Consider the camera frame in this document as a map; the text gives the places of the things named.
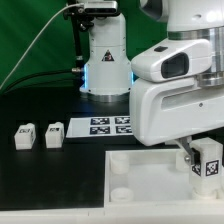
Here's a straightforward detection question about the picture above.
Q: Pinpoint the white square tabletop with sockets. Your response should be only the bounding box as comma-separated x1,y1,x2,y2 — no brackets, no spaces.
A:
104,149,224,209

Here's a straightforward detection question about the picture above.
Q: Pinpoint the black camera stand pole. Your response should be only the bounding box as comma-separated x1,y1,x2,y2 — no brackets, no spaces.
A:
63,7,93,68

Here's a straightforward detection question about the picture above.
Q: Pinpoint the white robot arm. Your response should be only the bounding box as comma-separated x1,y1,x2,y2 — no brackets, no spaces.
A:
81,0,224,147

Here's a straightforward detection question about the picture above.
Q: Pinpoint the white sheet with fiducial tags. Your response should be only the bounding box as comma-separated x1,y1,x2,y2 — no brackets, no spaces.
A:
66,116,132,138

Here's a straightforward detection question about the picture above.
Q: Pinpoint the white camera cable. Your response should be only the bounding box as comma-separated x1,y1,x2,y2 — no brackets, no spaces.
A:
0,3,83,91

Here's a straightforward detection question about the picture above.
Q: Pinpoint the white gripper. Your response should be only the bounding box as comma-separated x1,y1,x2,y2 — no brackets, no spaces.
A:
129,39,224,165

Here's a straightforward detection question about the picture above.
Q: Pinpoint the black cable pair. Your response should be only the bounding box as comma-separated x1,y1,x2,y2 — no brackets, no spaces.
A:
0,67,84,96

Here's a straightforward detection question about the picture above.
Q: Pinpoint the white U-shaped obstacle fence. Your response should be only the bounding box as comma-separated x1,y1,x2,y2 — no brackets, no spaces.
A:
0,200,224,224

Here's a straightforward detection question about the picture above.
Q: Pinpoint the silver camera on stand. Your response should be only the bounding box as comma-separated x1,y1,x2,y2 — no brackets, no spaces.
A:
82,0,118,16

